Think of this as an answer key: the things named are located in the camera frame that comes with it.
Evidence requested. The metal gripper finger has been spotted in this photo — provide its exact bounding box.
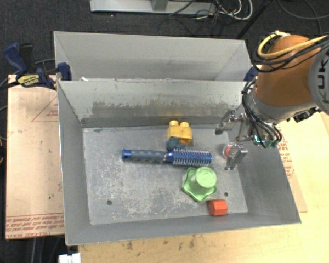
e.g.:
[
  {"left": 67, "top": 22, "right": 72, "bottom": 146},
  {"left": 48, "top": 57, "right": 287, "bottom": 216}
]
[
  {"left": 214, "top": 110, "right": 237, "bottom": 136},
  {"left": 224, "top": 143, "right": 249, "bottom": 171}
]

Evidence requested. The clear red round thing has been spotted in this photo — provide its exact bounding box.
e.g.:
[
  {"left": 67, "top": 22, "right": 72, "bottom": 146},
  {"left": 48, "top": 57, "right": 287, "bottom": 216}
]
[{"left": 222, "top": 143, "right": 236, "bottom": 159}]

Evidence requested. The green plastic cup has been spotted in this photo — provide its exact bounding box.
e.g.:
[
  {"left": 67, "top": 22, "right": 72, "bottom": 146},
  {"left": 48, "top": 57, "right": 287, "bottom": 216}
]
[{"left": 181, "top": 166, "right": 218, "bottom": 203}]

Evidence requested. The yellow toy building block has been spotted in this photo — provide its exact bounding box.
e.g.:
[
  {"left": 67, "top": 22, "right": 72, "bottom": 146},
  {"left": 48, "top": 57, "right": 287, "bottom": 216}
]
[{"left": 167, "top": 120, "right": 193, "bottom": 145}]

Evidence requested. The orange-red block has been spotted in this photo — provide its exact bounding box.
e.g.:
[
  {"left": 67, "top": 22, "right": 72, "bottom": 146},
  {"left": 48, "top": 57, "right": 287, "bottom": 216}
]
[{"left": 207, "top": 199, "right": 229, "bottom": 217}]

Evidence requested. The grey-blue small lump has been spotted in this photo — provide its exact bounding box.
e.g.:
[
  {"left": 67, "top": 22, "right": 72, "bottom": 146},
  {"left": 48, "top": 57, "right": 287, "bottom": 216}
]
[{"left": 165, "top": 137, "right": 186, "bottom": 152}]

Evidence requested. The blue hairbrush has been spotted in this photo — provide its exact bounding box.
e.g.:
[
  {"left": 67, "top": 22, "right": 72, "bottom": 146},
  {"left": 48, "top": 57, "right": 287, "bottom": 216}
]
[{"left": 122, "top": 147, "right": 213, "bottom": 167}]

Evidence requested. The grey metal bin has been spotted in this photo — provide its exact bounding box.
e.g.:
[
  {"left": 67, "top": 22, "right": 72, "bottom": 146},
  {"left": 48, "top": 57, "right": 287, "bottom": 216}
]
[{"left": 53, "top": 31, "right": 302, "bottom": 247}]

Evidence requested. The brown cardboard board red print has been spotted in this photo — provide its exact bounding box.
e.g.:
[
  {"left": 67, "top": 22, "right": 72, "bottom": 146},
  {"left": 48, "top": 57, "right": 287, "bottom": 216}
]
[{"left": 5, "top": 74, "right": 309, "bottom": 241}]

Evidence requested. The black cylinder on white bracket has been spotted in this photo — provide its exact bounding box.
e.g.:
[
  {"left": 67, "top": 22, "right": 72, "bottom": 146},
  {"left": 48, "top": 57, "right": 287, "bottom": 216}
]
[{"left": 292, "top": 106, "right": 319, "bottom": 123}]

